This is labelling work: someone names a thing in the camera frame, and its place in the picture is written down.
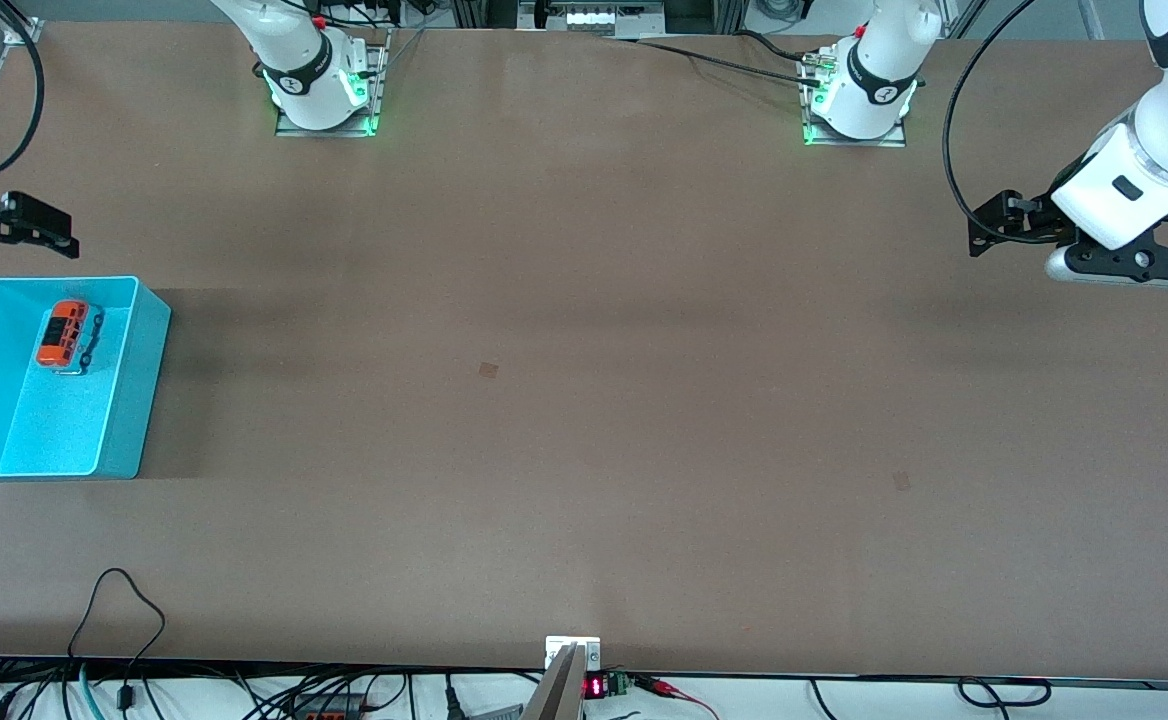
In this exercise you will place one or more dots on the orange toy bus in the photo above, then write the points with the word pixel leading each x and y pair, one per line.
pixel 62 335

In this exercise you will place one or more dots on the blue plastic box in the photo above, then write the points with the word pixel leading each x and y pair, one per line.
pixel 54 430

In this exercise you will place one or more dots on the lit device on rack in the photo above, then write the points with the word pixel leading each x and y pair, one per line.
pixel 594 16

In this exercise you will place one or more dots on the orange black power strip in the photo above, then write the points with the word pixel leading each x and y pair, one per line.
pixel 329 708

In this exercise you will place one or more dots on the red LED display module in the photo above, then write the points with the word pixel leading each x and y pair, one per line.
pixel 599 686

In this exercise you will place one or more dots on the black left camera mount bracket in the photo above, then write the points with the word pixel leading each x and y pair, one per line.
pixel 1139 262

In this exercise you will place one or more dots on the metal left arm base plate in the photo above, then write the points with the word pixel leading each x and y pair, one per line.
pixel 859 142

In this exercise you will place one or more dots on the aluminium frame corner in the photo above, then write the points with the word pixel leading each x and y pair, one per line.
pixel 24 28

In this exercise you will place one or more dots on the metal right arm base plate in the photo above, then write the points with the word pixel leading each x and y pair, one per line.
pixel 382 85

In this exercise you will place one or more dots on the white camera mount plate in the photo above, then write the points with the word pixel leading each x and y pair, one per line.
pixel 556 645

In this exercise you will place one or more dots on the grey metal camera bar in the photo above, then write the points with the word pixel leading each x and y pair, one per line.
pixel 559 695

